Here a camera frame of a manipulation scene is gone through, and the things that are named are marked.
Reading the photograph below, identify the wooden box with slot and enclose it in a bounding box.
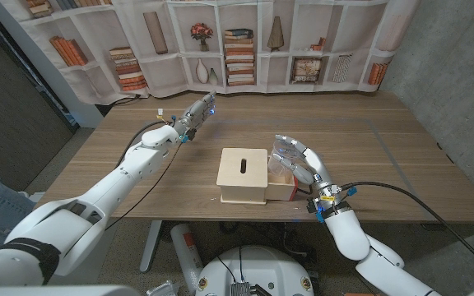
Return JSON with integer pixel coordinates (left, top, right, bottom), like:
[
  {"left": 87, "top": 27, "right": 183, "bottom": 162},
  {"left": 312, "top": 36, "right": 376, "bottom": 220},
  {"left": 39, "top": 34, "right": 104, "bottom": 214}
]
[{"left": 216, "top": 147, "right": 269, "bottom": 206}]

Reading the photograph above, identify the dark door panel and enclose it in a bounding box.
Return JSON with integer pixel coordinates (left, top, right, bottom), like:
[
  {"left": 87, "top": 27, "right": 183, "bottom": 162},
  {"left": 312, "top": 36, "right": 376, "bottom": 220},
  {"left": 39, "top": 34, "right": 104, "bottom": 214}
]
[{"left": 0, "top": 3, "right": 80, "bottom": 192}]

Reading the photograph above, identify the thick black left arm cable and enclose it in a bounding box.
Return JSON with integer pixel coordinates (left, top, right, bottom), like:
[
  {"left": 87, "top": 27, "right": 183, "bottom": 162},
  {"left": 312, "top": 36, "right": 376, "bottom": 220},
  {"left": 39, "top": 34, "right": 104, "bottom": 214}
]
[{"left": 113, "top": 118, "right": 176, "bottom": 170}]

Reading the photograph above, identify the wooden drawer with red front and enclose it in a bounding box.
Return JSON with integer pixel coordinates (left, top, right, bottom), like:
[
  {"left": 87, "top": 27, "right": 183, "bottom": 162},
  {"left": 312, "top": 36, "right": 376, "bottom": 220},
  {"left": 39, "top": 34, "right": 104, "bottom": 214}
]
[{"left": 265, "top": 164, "right": 299, "bottom": 202}]

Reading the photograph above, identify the silver finned heat sink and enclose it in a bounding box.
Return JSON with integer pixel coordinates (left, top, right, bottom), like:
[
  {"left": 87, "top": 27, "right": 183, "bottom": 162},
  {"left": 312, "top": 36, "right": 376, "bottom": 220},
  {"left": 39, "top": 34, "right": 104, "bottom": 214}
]
[{"left": 230, "top": 281, "right": 251, "bottom": 296}]

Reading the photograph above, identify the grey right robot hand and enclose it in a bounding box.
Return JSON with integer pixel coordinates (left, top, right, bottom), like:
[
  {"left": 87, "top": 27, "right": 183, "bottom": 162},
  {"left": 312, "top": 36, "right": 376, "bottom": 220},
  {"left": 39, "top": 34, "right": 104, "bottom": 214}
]
[{"left": 270, "top": 134, "right": 353, "bottom": 223}]

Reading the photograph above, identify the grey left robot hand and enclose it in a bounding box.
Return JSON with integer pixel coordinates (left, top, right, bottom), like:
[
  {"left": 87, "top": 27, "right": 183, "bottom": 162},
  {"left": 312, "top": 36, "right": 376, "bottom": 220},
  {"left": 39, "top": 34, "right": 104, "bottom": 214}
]
[{"left": 174, "top": 90, "right": 217, "bottom": 144}]

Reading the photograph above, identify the printed bookshelf backdrop cloth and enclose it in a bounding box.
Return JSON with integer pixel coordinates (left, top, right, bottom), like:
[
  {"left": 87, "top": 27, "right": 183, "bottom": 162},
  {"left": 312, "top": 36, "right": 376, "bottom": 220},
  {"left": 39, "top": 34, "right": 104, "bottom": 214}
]
[{"left": 0, "top": 0, "right": 421, "bottom": 106}]

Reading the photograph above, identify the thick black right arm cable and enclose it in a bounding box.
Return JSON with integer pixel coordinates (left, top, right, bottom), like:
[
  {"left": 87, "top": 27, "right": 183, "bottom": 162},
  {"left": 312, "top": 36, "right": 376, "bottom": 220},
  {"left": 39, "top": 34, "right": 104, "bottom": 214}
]
[{"left": 342, "top": 180, "right": 474, "bottom": 280}]

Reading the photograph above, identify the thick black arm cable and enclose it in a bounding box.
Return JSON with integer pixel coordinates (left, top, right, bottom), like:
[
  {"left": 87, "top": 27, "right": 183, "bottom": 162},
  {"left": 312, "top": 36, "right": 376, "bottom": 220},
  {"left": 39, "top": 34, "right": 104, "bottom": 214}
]
[
  {"left": 342, "top": 180, "right": 474, "bottom": 280},
  {"left": 113, "top": 118, "right": 176, "bottom": 170}
]

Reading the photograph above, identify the clear plastic measuring cup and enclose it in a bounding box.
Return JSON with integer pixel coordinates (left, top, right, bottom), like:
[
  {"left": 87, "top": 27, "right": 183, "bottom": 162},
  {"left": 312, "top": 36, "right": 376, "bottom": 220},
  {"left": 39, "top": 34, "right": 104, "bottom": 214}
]
[{"left": 267, "top": 138, "right": 300, "bottom": 184}]

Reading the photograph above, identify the white cylinder with orange label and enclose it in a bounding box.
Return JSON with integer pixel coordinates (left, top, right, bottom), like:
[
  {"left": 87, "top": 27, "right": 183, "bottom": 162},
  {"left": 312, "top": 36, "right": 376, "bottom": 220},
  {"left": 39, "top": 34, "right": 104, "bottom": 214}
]
[{"left": 170, "top": 223, "right": 205, "bottom": 295}]

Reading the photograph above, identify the white robot torso base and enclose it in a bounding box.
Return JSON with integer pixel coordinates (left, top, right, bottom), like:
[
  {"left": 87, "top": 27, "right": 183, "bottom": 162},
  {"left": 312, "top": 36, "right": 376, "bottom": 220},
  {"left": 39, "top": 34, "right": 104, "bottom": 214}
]
[{"left": 195, "top": 245, "right": 315, "bottom": 296}]

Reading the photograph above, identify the grey metal bracket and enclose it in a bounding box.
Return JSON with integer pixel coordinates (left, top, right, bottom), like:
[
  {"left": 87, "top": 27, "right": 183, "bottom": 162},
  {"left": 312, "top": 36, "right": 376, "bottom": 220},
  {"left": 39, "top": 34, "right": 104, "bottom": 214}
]
[{"left": 145, "top": 280, "right": 180, "bottom": 296}]

